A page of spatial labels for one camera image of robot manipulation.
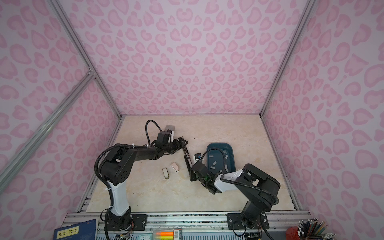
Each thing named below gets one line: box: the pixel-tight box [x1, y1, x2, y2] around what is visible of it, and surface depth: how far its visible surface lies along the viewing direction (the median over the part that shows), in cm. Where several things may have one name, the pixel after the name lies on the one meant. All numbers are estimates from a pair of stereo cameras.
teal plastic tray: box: [206, 142, 236, 174], surface depth 95 cm
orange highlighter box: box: [152, 229, 182, 240], surface depth 70 cm
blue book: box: [53, 219, 97, 240], surface depth 71 cm
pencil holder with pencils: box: [297, 218, 337, 240], surface depth 61 cm
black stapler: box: [183, 145, 193, 174], surface depth 95 cm
